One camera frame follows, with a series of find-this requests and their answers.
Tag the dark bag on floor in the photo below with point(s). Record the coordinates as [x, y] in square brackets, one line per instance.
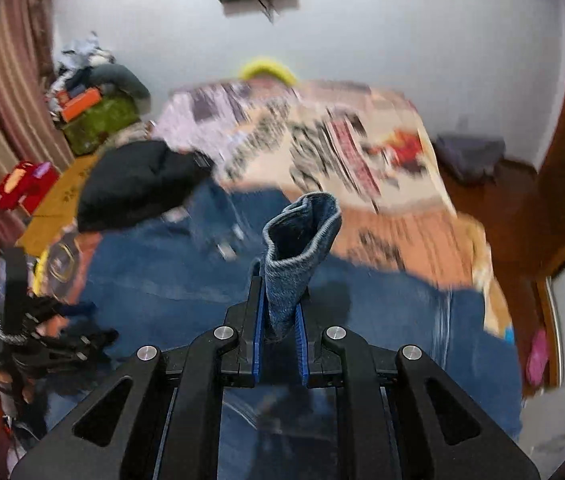
[470, 159]

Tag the orange box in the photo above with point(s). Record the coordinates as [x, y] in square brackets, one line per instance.
[78, 105]

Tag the red plush toy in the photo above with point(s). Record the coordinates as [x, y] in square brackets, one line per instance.
[27, 185]

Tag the pink slipper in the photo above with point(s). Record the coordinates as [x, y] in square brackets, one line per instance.
[537, 359]

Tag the yellow curved pillow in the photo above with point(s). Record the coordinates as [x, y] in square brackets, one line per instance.
[270, 68]

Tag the brown paw print mat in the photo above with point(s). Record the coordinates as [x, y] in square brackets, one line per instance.
[58, 209]

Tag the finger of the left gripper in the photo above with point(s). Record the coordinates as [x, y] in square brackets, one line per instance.
[70, 309]
[73, 350]

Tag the grey plush pillow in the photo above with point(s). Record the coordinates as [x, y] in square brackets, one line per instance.
[122, 79]

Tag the blue denim jeans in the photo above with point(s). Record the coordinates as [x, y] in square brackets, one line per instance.
[164, 283]

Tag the newspaper print bed blanket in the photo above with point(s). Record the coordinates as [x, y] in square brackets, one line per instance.
[368, 148]

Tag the green cloth covered stand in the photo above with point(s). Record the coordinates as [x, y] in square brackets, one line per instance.
[89, 130]

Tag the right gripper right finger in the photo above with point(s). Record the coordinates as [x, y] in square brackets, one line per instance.
[308, 344]

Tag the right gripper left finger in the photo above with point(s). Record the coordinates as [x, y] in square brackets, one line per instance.
[251, 334]

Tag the black folded garment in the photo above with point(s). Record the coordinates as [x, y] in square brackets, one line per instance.
[136, 182]

